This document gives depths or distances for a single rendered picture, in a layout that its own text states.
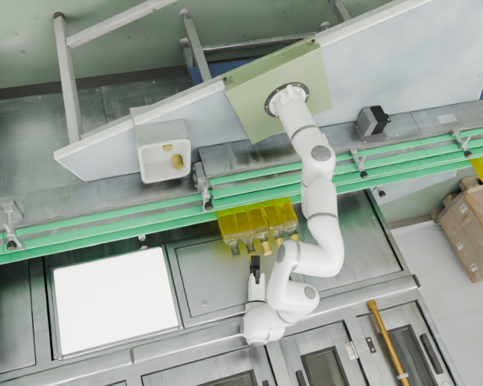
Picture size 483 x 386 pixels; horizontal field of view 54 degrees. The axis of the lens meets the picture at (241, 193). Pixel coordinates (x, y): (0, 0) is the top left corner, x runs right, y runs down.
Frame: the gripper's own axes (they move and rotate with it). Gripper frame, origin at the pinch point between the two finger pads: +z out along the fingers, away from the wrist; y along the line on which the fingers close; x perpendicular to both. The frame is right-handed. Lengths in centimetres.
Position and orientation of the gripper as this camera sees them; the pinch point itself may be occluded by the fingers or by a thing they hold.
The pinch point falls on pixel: (254, 263)
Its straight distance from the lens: 172.2
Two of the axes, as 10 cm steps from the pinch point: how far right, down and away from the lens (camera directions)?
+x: -9.9, -0.3, -1.0
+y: 1.0, -5.0, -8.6
